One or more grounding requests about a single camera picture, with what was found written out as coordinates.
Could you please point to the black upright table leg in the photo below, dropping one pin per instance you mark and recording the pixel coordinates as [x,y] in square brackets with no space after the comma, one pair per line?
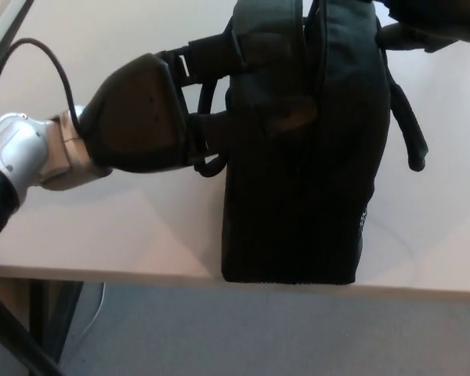
[55,309]

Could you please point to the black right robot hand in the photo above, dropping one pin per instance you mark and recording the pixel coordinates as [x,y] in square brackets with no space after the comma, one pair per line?
[434,19]

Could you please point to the black fabric lunch bag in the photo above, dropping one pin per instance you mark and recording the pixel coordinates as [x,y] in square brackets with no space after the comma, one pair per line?
[297,196]

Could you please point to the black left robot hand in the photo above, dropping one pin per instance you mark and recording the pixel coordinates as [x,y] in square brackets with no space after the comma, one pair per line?
[137,117]

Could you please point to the white printed board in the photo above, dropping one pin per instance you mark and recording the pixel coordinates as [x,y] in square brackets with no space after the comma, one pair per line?
[0,23]

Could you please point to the black diagonal table brace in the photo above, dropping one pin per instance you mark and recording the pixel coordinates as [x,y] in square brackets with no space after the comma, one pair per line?
[15,337]

